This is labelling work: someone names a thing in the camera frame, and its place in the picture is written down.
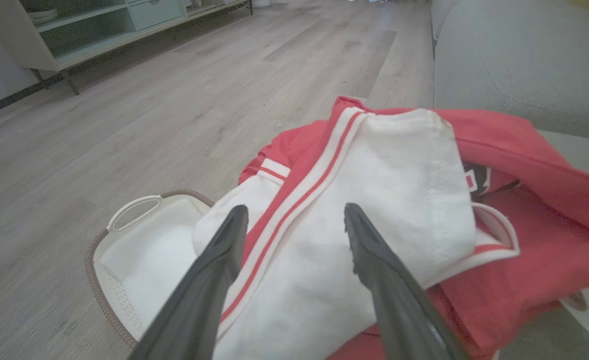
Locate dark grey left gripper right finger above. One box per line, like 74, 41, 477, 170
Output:
343, 202, 471, 360

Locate red white striped jersey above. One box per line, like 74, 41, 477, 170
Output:
192, 96, 589, 360

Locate red shorts with white band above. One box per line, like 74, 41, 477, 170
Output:
324, 185, 589, 360

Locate white pale green sideboard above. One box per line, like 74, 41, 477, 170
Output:
0, 0, 253, 96

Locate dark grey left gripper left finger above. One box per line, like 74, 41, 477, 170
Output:
127, 204, 249, 360

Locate grey fabric sofa seat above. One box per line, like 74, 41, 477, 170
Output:
432, 0, 589, 182

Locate stacked white dishes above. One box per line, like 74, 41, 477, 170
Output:
26, 7, 59, 27

